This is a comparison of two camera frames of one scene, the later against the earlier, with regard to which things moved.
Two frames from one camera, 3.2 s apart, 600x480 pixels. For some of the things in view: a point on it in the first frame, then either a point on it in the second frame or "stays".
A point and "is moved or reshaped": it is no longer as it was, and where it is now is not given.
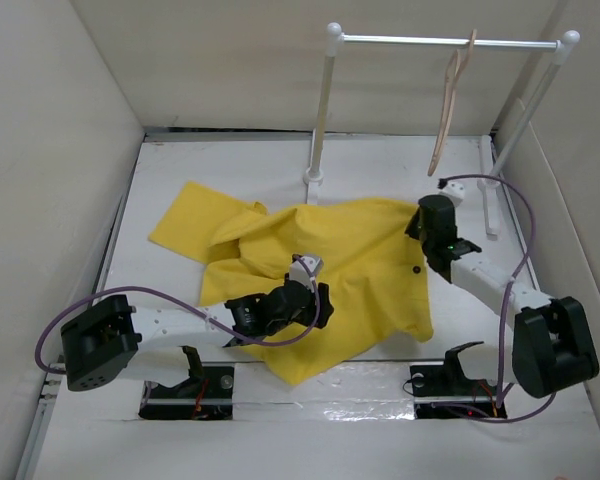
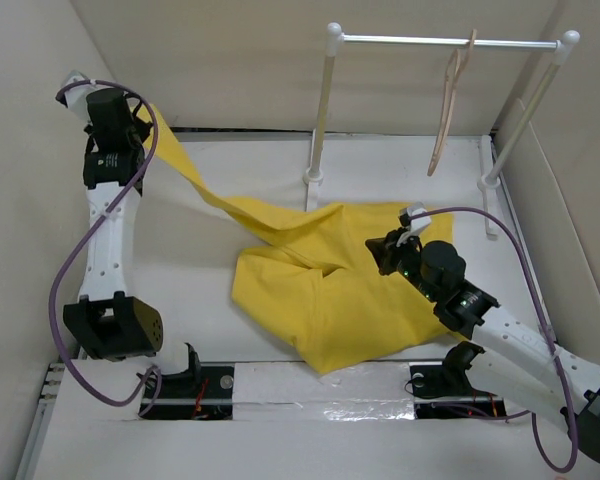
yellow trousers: x=374 y=270 is moved or reshaped
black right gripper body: x=414 y=230 to x=408 y=254
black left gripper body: x=310 y=308 to x=140 y=131
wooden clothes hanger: x=455 y=69 stays
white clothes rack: x=562 y=48 stays
